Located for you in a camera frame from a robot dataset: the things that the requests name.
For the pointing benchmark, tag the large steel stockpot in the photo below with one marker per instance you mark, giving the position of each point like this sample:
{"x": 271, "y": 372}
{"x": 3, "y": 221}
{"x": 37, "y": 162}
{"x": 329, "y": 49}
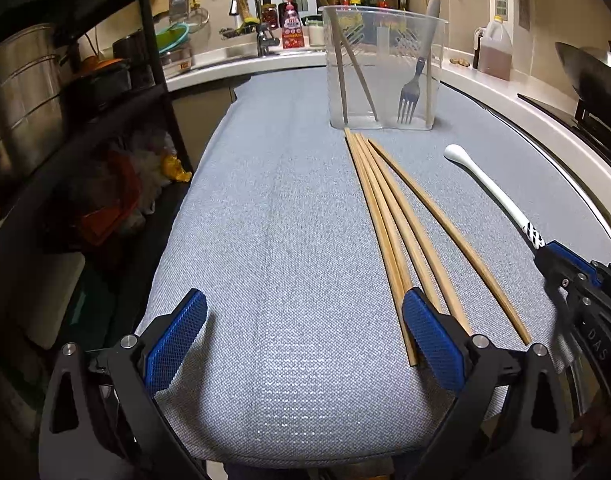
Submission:
{"x": 30, "y": 85}

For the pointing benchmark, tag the white handle metal fork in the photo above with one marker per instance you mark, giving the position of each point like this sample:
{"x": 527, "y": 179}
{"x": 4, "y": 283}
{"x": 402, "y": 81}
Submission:
{"x": 410, "y": 92}

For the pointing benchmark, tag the grey woven table mat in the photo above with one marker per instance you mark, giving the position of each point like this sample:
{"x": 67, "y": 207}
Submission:
{"x": 302, "y": 361}

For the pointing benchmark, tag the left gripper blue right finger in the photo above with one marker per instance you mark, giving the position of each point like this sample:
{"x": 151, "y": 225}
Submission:
{"x": 508, "y": 419}

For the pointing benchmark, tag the black metal shelf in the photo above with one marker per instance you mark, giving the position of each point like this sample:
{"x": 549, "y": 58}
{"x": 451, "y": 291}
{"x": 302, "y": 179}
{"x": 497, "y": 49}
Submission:
{"x": 100, "y": 206}

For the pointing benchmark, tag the chrome kitchen faucet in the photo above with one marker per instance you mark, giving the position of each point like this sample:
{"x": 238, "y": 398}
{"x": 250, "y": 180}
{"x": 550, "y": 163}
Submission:
{"x": 250, "y": 12}

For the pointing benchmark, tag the red dish soap bottle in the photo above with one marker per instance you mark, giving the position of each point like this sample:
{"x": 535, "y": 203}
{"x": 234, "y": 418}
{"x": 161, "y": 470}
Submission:
{"x": 291, "y": 30}

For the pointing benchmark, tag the green plastic basin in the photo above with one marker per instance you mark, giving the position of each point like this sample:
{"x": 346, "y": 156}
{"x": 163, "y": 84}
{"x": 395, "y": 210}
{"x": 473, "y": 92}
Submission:
{"x": 172, "y": 37}

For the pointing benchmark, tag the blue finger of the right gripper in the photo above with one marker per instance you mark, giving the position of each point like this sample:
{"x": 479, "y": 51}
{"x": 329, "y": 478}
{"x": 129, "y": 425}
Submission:
{"x": 573, "y": 259}

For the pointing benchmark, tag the clear plastic utensil container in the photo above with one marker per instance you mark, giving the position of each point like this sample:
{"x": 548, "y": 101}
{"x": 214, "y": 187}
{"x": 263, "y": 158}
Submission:
{"x": 386, "y": 43}

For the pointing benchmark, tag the black wok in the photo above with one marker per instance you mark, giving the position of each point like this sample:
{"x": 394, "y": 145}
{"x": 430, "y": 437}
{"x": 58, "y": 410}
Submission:
{"x": 589, "y": 71}

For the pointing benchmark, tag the black gas stove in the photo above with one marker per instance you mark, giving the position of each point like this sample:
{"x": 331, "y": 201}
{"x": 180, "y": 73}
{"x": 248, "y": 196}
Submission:
{"x": 583, "y": 124}

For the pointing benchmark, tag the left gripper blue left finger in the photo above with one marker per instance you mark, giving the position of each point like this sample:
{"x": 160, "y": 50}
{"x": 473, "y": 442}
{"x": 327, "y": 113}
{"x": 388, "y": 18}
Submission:
{"x": 100, "y": 419}

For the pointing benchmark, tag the white zebra handle spoon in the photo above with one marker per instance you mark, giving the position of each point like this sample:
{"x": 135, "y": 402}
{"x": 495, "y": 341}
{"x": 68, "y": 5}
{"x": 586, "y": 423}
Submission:
{"x": 455, "y": 153}

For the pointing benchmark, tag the brown liquid plastic jug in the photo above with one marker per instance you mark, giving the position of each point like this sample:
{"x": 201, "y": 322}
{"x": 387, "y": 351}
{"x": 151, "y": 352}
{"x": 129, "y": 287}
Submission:
{"x": 493, "y": 49}

